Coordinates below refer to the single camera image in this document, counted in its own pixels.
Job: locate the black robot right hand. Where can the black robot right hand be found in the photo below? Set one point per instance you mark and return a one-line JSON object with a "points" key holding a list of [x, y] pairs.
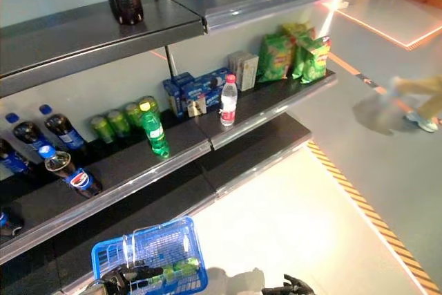
{"points": [[293, 288]]}

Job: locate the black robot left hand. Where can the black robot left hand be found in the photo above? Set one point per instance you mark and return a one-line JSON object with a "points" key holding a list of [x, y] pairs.
{"points": [[121, 279]]}

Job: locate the blue plastic shopping basket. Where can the blue plastic shopping basket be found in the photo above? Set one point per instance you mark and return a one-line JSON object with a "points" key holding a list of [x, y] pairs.
{"points": [[162, 239]]}

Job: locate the green Sprite bottle yellow cap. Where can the green Sprite bottle yellow cap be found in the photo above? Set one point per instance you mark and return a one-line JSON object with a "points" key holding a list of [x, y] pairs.
{"points": [[155, 132]]}

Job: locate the green bottle in basket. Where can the green bottle in basket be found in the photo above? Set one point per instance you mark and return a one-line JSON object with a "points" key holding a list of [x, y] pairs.
{"points": [[183, 266]]}

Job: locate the green drink can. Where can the green drink can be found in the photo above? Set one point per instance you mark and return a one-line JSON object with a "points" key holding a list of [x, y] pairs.
{"points": [[133, 113], [118, 122], [157, 103], [101, 129]]}

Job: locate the Pepsi bottle blue cap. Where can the Pepsi bottle blue cap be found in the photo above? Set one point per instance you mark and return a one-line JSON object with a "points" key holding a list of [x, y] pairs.
{"points": [[8, 222], [77, 179], [27, 134], [62, 129], [12, 165]]}

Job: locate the water bottle red cap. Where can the water bottle red cap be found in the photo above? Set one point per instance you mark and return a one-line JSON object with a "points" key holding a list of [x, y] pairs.
{"points": [[228, 101]]}

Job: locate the blue Oreo biscuit box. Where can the blue Oreo biscuit box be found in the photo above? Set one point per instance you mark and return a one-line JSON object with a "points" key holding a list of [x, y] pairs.
{"points": [[207, 87]]}

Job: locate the beige carton box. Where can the beige carton box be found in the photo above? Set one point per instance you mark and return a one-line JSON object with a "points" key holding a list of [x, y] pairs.
{"points": [[245, 70]]}

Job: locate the green chips bag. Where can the green chips bag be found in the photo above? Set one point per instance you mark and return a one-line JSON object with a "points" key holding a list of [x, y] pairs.
{"points": [[312, 63], [274, 60]]}

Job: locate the person in khaki trousers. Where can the person in khaki trousers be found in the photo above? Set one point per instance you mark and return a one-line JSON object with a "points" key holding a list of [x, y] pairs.
{"points": [[430, 101]]}

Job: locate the yellow chips bag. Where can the yellow chips bag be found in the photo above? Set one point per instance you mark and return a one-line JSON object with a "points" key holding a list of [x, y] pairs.
{"points": [[297, 30]]}

